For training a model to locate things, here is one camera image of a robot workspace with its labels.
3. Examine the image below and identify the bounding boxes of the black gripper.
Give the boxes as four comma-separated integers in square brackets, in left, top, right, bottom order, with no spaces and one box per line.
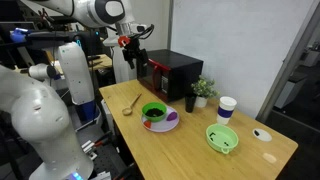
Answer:
[121,39,150,70]

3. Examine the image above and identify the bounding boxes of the wooden spoon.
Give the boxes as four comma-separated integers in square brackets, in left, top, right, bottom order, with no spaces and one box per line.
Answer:
[121,92,143,117]

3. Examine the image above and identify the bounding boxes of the white robot link blue base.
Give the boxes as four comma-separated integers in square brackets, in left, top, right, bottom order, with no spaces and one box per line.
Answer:
[58,41,101,123]

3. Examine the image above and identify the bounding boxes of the dark green bowl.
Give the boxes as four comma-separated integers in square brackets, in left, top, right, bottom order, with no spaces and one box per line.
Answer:
[141,101,168,123]

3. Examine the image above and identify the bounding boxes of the background wooden desk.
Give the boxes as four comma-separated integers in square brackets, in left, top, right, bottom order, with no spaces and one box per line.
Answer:
[87,54,113,72]

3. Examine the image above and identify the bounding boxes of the red and black microwave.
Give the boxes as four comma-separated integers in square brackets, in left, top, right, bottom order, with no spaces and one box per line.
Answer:
[135,49,205,104]

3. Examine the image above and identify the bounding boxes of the pile of dark coffee beans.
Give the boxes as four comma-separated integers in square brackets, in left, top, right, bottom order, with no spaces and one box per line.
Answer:
[145,107,165,118]

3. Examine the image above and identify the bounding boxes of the purple toy grapes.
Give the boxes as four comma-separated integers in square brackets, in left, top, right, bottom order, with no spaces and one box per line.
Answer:
[166,111,179,122]

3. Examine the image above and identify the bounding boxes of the black cup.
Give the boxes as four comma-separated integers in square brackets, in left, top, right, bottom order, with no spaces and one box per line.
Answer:
[184,92,198,114]

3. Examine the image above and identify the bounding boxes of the lavender round plate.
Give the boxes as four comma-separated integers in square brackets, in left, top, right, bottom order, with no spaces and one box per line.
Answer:
[140,105,181,133]

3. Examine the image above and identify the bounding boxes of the small potted plant white pot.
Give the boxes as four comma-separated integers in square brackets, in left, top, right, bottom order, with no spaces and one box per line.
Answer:
[190,75,220,109]

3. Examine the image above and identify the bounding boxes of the white cup with purple band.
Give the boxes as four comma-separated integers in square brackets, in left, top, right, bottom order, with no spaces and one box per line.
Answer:
[216,96,238,126]

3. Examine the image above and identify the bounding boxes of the black optical breadboard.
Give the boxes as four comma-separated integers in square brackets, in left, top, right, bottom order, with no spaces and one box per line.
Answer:
[83,143,136,180]

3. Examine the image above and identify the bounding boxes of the small black white object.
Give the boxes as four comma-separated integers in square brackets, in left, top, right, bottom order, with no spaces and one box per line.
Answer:
[252,127,273,143]

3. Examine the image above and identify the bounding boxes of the beige round sticker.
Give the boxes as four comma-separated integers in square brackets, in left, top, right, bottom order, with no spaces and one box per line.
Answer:
[262,152,278,165]

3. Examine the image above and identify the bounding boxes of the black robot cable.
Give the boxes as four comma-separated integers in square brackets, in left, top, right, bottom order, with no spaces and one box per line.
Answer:
[132,23,155,42]

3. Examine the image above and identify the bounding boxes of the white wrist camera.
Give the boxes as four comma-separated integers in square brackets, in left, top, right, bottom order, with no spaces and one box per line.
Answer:
[134,23,150,34]

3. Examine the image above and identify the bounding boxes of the red handled tool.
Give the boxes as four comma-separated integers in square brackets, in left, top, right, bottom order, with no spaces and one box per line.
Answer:
[94,137,112,148]

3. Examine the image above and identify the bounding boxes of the light green bowl with handles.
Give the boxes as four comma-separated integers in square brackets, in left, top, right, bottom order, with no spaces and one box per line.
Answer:
[205,123,240,155]

